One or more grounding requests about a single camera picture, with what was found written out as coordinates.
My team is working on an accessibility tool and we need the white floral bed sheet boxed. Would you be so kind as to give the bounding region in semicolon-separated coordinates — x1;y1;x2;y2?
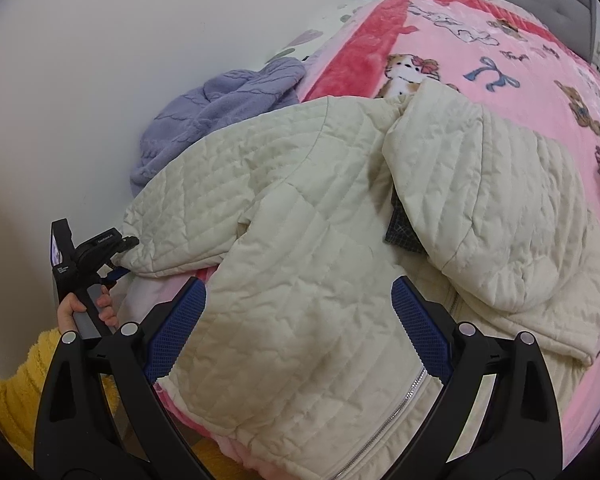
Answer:
270;0;381;68

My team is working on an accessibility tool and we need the purple knitted blanket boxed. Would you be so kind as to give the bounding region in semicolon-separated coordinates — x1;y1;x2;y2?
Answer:
130;56;307;196

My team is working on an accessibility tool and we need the person's left forearm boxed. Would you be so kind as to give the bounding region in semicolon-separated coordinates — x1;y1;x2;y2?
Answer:
0;327;128;466

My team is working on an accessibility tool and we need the pale pink quilt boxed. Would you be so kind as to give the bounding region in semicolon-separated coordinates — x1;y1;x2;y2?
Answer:
130;266;215;323

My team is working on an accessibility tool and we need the person's left hand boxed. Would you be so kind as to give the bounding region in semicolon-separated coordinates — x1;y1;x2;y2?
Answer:
56;292;120;334

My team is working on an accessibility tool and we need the pink printed blanket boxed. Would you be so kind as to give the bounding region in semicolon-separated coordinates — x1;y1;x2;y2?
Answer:
152;0;600;476

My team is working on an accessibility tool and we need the cream quilted hooded jacket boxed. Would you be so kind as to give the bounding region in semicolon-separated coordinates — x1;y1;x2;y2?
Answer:
122;80;600;480

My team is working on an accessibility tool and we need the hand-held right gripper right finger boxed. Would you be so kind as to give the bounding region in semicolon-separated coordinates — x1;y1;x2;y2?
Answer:
391;276;564;480

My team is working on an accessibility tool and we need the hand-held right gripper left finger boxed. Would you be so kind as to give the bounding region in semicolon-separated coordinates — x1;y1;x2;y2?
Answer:
34;276;208;480

